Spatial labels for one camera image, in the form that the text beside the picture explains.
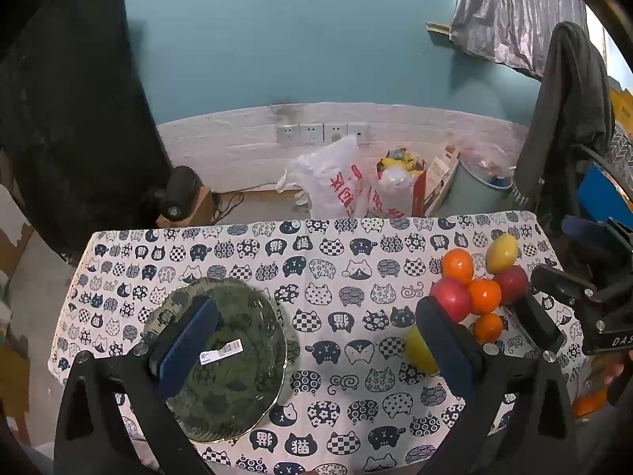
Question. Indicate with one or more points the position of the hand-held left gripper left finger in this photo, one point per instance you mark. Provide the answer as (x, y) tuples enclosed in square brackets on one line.
[(190, 341)]

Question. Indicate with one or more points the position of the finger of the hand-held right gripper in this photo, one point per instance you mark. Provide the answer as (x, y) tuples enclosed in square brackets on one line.
[(586, 232), (564, 284)]

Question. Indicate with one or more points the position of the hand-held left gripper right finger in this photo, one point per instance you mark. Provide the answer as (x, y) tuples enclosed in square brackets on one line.
[(447, 344)]

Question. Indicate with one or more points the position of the yellow pear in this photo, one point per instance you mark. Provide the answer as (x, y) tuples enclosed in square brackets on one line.
[(502, 252), (420, 351)]

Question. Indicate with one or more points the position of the small orange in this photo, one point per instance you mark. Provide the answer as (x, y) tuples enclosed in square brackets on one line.
[(488, 327)]

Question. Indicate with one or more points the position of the red apple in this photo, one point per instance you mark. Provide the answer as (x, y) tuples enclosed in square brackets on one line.
[(450, 299), (512, 284)]

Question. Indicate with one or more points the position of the green patterned glass bowl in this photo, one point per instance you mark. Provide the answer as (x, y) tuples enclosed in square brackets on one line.
[(242, 316)]

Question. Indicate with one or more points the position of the large orange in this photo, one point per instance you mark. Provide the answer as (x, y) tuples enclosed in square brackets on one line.
[(484, 297)]

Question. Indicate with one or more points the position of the person's right hand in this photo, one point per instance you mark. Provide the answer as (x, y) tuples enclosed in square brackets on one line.
[(616, 373)]

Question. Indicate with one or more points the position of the blue box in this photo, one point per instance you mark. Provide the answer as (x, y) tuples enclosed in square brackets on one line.
[(598, 188)]

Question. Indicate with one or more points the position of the orange round object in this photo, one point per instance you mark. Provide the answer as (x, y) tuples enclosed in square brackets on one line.
[(591, 403)]

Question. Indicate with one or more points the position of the pale blue bin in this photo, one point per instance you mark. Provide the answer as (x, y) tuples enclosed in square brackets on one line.
[(474, 195)]

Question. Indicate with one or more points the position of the grey hanging jacket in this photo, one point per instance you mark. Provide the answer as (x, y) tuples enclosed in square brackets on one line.
[(564, 109)]

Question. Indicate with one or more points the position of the cat print tablecloth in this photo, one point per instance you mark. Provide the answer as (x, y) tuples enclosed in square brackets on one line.
[(346, 257)]

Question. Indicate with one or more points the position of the small cardboard box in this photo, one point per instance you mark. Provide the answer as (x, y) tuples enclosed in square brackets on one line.
[(200, 208)]

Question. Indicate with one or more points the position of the black cylindrical device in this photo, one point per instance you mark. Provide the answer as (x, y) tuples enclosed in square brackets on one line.
[(180, 188)]

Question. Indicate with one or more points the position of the red and white carton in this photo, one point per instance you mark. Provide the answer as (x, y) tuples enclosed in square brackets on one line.
[(440, 178)]

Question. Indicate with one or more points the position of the clear plastic trash bag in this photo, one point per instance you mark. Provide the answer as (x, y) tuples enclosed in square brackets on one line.
[(395, 188)]

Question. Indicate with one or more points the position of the white plastic bag red print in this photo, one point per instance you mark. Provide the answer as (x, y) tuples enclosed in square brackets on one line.
[(331, 183)]

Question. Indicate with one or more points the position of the white door peeling paint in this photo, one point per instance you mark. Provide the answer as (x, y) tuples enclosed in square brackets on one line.
[(12, 208)]

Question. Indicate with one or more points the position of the silver curtain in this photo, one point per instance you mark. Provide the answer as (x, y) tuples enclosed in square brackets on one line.
[(514, 10)]

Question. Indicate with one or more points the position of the wooden strip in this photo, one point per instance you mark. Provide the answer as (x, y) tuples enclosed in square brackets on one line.
[(439, 29)]

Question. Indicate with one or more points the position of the black hanging cloth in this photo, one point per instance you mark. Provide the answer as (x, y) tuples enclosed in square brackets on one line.
[(74, 109)]

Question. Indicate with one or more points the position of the white wall socket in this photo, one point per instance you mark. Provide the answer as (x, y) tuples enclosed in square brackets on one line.
[(358, 130), (311, 133), (335, 133), (288, 134)]

